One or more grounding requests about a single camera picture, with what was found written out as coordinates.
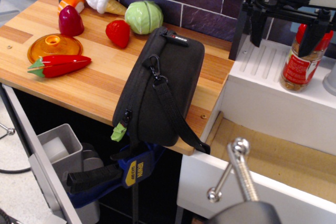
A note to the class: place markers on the dark red toy eggplant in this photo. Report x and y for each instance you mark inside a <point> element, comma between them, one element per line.
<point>70,22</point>

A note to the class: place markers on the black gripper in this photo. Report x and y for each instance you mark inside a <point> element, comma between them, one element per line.
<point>315,15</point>

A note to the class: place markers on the green tape zipper pull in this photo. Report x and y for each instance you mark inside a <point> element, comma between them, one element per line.
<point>118,132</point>

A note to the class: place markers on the toy ice cream cone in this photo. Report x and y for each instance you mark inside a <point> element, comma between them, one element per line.
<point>107,6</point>

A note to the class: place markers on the green toy cabbage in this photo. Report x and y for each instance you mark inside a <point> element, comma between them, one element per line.
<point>144,17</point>

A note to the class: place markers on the grey plastic bin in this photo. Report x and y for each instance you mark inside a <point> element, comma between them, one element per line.
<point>67,155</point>

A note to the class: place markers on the white sink unit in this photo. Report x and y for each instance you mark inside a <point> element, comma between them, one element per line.
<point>292,137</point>

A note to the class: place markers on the blue Irwin bar clamp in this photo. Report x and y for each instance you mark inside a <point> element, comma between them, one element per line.
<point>137,165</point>

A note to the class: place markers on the red-capped spice jar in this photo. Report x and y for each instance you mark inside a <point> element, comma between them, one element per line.
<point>298,72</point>

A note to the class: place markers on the toy salmon sushi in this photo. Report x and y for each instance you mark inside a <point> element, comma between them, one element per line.
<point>79,5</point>

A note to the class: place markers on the chrome knob on left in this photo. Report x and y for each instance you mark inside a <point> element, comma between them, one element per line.
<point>9,131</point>

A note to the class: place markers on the metal clamp screw handle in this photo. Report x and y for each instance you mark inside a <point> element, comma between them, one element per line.
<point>237,151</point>

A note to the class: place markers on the grey cabinet door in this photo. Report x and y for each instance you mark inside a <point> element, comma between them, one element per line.
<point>47,179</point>

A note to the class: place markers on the red toy strawberry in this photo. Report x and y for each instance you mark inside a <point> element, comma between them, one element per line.
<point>118,32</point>

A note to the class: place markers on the grey metal cup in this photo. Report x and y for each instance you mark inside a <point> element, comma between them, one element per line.
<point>329,82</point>

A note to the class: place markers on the red toy chili pepper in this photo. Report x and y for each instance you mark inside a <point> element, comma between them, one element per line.
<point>58,65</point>

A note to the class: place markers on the black zipper case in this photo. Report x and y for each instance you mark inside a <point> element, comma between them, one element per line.
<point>158,92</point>

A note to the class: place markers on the orange plastic pot lid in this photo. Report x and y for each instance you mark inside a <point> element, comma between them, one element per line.
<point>54,44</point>

